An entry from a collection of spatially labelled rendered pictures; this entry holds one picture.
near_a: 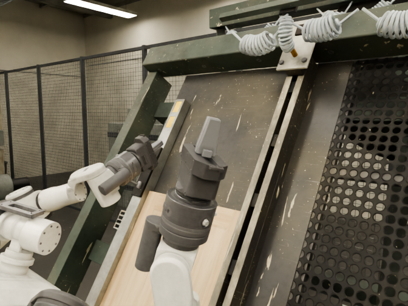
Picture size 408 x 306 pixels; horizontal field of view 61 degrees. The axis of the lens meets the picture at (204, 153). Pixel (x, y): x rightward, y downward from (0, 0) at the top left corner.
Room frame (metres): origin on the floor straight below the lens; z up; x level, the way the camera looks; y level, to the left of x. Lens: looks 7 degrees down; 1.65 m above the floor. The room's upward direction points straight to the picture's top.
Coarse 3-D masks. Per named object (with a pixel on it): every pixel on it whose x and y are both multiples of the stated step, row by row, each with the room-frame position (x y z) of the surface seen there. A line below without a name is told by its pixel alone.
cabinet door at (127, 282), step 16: (144, 208) 1.21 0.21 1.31; (160, 208) 1.17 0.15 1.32; (224, 208) 1.02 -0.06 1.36; (224, 224) 0.99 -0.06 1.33; (128, 240) 1.17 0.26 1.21; (160, 240) 1.09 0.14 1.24; (208, 240) 0.99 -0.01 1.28; (224, 240) 0.96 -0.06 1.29; (128, 256) 1.13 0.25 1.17; (208, 256) 0.96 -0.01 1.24; (224, 256) 0.93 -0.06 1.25; (128, 272) 1.09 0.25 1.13; (144, 272) 1.06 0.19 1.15; (192, 272) 0.96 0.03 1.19; (208, 272) 0.93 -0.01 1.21; (112, 288) 1.09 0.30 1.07; (128, 288) 1.06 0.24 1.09; (144, 288) 1.02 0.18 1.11; (192, 288) 0.93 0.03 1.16; (208, 288) 0.90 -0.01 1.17; (112, 304) 1.05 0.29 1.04; (128, 304) 1.02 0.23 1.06; (144, 304) 0.99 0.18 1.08; (208, 304) 0.88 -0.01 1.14
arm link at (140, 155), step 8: (144, 136) 1.12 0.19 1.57; (136, 144) 1.11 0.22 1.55; (144, 144) 1.11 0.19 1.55; (128, 152) 1.07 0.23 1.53; (136, 152) 1.08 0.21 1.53; (144, 152) 1.11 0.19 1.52; (152, 152) 1.13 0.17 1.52; (128, 160) 1.05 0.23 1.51; (136, 160) 1.06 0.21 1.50; (144, 160) 1.11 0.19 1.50; (152, 160) 1.13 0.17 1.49; (136, 168) 1.06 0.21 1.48; (144, 168) 1.11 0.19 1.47; (152, 168) 1.14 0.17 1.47; (136, 176) 1.08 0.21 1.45
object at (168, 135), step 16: (176, 112) 1.37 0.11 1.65; (176, 128) 1.35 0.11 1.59; (160, 160) 1.29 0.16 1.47; (144, 192) 1.23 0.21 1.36; (128, 208) 1.23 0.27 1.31; (128, 224) 1.18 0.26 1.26; (112, 256) 1.14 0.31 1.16; (112, 272) 1.12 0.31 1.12; (96, 288) 1.10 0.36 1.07; (96, 304) 1.07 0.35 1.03
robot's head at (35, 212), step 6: (0, 204) 0.68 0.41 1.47; (6, 204) 0.69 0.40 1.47; (12, 204) 0.70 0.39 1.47; (18, 204) 0.70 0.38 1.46; (0, 210) 0.68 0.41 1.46; (6, 210) 0.67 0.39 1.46; (12, 210) 0.67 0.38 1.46; (18, 210) 0.67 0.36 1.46; (30, 210) 0.69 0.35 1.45; (36, 210) 0.69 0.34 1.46; (42, 210) 0.69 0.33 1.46; (0, 216) 0.68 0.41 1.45; (24, 216) 0.66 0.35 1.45; (30, 216) 0.66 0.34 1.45; (36, 216) 0.67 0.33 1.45
